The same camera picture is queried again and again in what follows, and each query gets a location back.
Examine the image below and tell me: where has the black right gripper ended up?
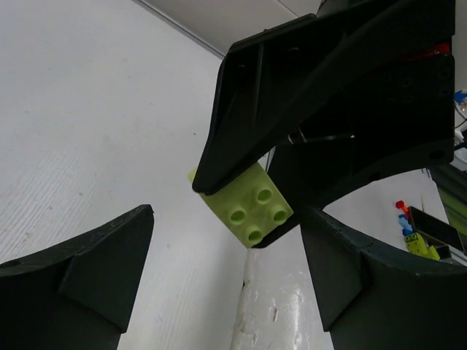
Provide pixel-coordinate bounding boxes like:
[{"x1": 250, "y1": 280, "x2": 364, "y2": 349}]
[{"x1": 293, "y1": 1, "x2": 456, "y2": 170}]

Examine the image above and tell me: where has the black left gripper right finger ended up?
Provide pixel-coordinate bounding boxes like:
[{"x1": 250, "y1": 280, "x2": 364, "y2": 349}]
[{"x1": 301, "y1": 209, "x2": 466, "y2": 350}]

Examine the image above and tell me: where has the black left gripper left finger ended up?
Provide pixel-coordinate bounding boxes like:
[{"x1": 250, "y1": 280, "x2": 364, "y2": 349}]
[{"x1": 1, "y1": 204, "x2": 154, "y2": 350}]

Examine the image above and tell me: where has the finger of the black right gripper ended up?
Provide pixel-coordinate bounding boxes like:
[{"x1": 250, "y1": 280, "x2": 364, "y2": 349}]
[
  {"x1": 193, "y1": 13, "x2": 400, "y2": 193},
  {"x1": 254, "y1": 139, "x2": 454, "y2": 249}
]

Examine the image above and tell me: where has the pale green lego brick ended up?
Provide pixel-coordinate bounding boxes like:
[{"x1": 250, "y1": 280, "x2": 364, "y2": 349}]
[{"x1": 199, "y1": 156, "x2": 294, "y2": 249}]

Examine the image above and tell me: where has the colourful lego pile background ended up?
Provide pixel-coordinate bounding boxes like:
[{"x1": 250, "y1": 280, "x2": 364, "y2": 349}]
[{"x1": 395, "y1": 201, "x2": 441, "y2": 261}]

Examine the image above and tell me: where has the dark box background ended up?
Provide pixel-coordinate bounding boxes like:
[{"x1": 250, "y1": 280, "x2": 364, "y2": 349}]
[{"x1": 409, "y1": 206, "x2": 464, "y2": 252}]

